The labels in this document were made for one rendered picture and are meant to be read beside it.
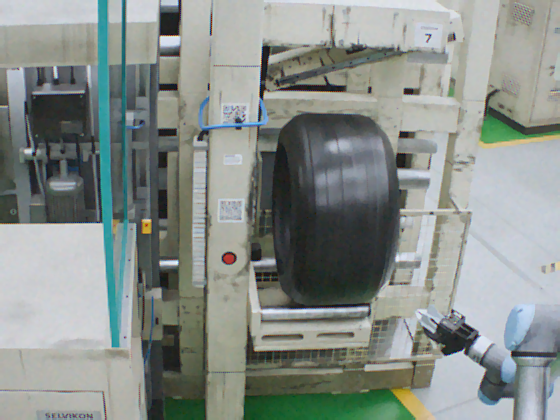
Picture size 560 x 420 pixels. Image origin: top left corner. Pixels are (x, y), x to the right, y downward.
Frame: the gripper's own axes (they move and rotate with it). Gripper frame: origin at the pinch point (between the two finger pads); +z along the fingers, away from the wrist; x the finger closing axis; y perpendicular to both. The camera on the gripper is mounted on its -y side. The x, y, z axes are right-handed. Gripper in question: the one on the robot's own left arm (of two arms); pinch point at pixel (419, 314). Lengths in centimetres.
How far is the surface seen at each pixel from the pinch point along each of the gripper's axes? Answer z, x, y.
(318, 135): 43, -6, 41
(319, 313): 27.4, 13.7, -8.4
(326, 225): 26.0, 10.2, 29.9
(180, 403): 89, 40, -105
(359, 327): 17.0, 7.1, -14.0
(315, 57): 71, -37, 37
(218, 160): 60, 16, 38
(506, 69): 169, -387, -220
